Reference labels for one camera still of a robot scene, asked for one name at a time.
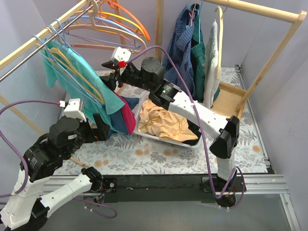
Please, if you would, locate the white garment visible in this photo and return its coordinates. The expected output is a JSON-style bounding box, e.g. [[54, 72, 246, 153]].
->
[[203, 22, 219, 109]]

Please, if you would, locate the right wooden clothes rack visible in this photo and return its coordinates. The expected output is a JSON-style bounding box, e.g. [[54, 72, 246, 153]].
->
[[155, 0, 308, 120]]

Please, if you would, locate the white plastic basket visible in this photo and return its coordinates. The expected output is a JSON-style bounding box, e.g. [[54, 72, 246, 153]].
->
[[133, 94, 202, 148]]

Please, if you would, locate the teal t shirt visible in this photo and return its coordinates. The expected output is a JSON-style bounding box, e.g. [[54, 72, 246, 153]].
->
[[40, 41, 124, 117]]

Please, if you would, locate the thin light blue wire hanger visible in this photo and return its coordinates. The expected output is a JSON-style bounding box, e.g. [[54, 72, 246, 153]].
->
[[32, 20, 103, 108]]

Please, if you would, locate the black base bar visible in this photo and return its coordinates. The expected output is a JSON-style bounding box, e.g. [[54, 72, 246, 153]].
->
[[96, 174, 246, 206]]

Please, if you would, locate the magenta garment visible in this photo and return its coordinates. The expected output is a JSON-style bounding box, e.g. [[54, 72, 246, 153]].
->
[[118, 95, 136, 135]]

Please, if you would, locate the wooden clothes rack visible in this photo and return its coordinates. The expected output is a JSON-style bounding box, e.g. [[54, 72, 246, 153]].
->
[[0, 0, 130, 169], [155, 0, 308, 120]]

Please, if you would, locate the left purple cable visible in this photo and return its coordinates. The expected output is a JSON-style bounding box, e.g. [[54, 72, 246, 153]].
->
[[0, 100, 61, 205]]

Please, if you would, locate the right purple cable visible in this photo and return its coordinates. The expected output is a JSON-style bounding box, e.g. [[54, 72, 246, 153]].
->
[[125, 45, 247, 209]]

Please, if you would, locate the metal rod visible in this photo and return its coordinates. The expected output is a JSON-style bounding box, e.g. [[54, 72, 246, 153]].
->
[[0, 0, 96, 82]]

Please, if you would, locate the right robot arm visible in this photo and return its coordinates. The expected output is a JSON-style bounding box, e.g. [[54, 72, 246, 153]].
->
[[101, 57, 240, 192]]

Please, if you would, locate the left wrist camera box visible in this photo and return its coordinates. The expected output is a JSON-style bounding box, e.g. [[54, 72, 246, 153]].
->
[[58, 98, 86, 121]]

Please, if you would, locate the aluminium frame rail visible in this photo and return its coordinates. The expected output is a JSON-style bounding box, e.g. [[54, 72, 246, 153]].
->
[[19, 64, 301, 231]]

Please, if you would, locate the floral table cloth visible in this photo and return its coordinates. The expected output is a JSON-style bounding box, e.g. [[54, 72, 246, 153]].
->
[[56, 66, 269, 175]]

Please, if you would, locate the left wooden clothes rack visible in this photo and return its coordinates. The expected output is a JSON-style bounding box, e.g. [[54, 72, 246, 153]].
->
[[0, 0, 130, 169]]

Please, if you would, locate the blue plaid shirt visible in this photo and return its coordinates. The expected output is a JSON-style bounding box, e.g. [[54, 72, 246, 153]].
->
[[163, 6, 196, 97]]

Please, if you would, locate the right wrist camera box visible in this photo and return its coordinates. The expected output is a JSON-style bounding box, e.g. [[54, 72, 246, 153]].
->
[[111, 47, 131, 68]]

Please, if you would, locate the dark green garment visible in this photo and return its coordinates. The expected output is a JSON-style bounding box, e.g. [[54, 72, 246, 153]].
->
[[191, 4, 206, 102]]

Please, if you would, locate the beige t shirt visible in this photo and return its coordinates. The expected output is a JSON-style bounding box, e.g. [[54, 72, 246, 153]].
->
[[138, 99, 190, 142]]

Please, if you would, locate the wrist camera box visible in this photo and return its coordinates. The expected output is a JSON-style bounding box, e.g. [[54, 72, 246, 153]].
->
[[58, 98, 86, 121], [111, 47, 131, 68]]

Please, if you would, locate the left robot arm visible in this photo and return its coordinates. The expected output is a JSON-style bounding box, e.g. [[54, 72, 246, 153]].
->
[[0, 113, 110, 231]]

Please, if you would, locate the black t shirt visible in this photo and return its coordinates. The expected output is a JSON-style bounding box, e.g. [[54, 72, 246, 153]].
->
[[182, 120, 201, 146]]

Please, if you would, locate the yellow orange hanger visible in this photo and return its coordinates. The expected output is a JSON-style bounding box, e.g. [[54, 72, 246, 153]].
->
[[97, 11, 151, 41]]

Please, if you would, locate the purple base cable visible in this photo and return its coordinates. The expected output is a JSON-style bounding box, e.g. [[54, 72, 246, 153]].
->
[[74, 197, 118, 219]]

